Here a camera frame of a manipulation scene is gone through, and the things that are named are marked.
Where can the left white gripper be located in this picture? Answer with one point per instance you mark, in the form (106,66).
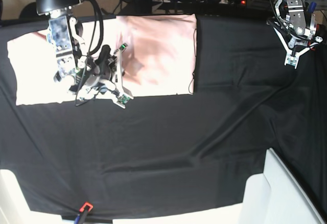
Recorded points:
(294,46)

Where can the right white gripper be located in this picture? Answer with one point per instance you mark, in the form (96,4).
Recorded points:
(102,78)

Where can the pink T-shirt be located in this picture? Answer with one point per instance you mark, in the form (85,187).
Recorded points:
(160,58)

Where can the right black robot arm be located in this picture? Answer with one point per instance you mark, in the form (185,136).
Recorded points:
(65,35)

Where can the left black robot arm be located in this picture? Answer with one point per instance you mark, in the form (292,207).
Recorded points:
(295,24)

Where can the black table cloth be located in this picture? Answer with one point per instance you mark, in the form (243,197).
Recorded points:
(173,154)

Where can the red black clamp bottom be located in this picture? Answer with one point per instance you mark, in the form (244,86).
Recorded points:
(84,211)

